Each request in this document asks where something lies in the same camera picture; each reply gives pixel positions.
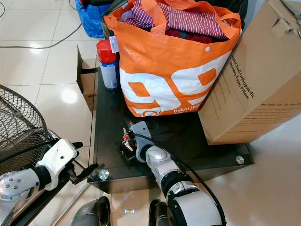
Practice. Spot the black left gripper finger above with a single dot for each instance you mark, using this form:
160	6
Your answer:
94	170
78	145

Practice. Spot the key bunch with red tag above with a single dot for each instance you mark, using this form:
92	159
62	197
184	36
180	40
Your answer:
126	137

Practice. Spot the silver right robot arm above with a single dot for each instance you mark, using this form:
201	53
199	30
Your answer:
197	209

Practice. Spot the silver table bolt cap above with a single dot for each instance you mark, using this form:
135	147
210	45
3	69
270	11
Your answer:
103	174
240	160

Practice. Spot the grey left robot leg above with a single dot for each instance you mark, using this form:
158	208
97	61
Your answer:
91	214

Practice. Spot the grey robot leg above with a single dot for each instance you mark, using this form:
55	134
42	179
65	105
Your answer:
91	214
157	216

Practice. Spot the small brown cardboard box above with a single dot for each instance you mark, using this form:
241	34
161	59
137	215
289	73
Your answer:
87	84

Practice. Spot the black glass low table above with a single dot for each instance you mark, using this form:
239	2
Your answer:
183	136

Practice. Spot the grey right robot leg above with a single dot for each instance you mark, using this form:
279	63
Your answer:
157	216

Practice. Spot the red capped spray can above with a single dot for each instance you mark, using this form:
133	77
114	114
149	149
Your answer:
108	70

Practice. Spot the orange white shopping bag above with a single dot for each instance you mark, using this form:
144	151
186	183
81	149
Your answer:
169	61

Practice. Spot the white bag tag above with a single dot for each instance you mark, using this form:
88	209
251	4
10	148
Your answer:
114	44

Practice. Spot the blue plastic bag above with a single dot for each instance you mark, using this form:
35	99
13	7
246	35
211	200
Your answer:
91	21

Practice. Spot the dark red garment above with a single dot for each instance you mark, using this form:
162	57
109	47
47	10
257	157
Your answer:
188	35

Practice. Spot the black bag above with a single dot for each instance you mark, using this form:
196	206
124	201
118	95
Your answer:
117	4

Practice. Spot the large printed cardboard box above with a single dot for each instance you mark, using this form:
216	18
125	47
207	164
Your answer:
254	80

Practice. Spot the red white striped garment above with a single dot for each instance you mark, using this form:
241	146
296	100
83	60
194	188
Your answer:
193	21

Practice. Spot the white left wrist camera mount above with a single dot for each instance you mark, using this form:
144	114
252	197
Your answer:
61	155

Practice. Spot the chrome fan stand frame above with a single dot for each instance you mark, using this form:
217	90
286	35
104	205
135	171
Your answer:
75	205

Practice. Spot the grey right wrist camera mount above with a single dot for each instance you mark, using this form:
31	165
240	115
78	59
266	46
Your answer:
141	128

